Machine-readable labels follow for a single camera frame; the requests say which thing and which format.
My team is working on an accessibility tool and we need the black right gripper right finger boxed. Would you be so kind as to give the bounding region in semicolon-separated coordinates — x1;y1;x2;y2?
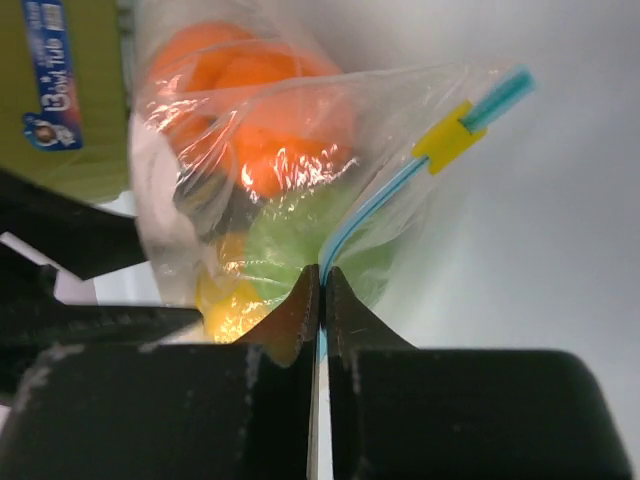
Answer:
323;269;633;479

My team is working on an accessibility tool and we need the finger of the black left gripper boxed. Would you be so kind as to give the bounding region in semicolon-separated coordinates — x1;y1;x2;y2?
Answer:
1;170;147;280
1;245;201;395

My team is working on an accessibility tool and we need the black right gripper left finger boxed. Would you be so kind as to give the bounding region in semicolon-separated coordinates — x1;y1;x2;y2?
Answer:
1;266;320;479

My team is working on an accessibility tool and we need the clear zip top bag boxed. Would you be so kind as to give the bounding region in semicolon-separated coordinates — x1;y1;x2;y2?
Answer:
129;1;534;344

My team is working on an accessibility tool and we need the yellow fake lemon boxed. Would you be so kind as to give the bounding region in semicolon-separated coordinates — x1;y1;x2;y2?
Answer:
195;232;288;343

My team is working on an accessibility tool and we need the green fake fruit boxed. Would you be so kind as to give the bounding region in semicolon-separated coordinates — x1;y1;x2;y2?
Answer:
244;186;399;307

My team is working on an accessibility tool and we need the orange fake fruit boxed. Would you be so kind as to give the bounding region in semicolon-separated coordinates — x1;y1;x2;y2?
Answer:
227;81;356;198
148;21;341;154

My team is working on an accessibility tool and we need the olive green plastic bin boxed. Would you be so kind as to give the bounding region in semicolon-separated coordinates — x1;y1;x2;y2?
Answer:
1;1;129;203

